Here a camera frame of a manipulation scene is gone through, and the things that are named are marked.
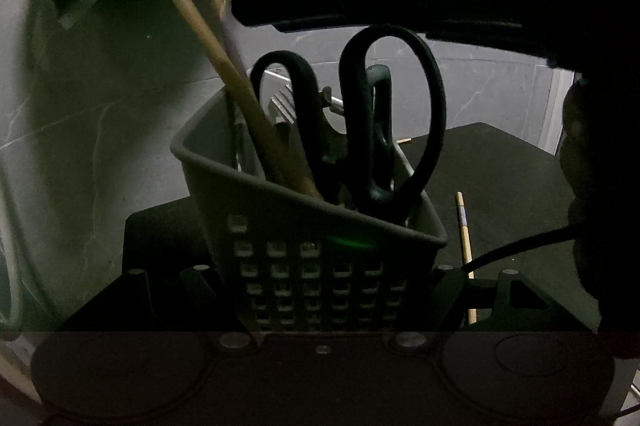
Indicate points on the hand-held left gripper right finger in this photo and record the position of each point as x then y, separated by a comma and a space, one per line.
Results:
450, 296

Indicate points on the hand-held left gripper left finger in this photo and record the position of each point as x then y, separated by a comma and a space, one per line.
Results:
200, 286

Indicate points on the black peeler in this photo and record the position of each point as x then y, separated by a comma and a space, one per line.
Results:
331, 98

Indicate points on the grey plastic basket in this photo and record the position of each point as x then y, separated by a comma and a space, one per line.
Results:
300, 226

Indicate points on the person's right hand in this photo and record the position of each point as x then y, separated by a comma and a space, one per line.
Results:
580, 146

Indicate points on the white wall trim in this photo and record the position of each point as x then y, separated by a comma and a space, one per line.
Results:
555, 106

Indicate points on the metal fork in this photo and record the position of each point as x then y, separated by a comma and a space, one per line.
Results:
282, 106

